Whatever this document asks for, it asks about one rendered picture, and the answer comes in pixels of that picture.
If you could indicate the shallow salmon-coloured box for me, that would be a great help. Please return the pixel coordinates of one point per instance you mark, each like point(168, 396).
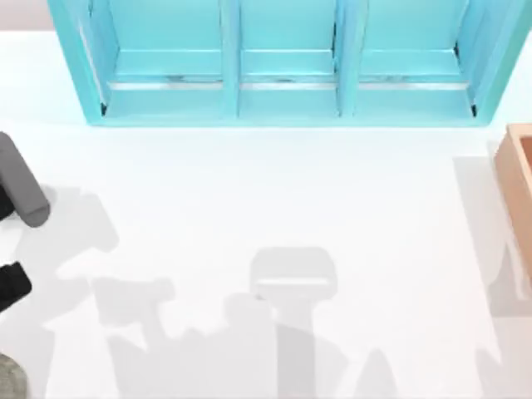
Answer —
point(515, 174)

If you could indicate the grey rounded cylinder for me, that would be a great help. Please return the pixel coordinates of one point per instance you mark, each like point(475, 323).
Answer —
point(23, 187)

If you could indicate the light blue rack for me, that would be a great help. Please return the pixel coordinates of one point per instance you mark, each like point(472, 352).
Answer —
point(287, 62)

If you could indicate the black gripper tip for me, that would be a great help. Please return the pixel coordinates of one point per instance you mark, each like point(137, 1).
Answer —
point(12, 287)

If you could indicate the grey speckled round object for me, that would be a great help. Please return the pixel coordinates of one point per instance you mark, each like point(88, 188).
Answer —
point(10, 378)

